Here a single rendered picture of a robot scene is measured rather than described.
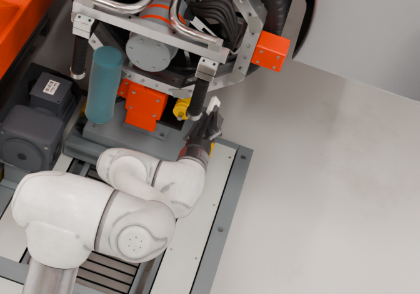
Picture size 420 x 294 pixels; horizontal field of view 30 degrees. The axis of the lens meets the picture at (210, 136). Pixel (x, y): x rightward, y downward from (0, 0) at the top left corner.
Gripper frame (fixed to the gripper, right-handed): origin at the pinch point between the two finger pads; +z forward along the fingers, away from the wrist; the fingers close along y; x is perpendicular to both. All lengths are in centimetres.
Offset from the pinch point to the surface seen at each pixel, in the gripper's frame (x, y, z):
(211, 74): 22.6, 19.0, -17.9
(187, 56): 10.9, -7.3, 14.6
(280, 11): 16.2, 29.1, 12.7
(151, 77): 13.8, -16.0, 4.9
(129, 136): -11.1, -46.9, 13.0
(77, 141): -4, -65, 10
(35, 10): 43, -47, 17
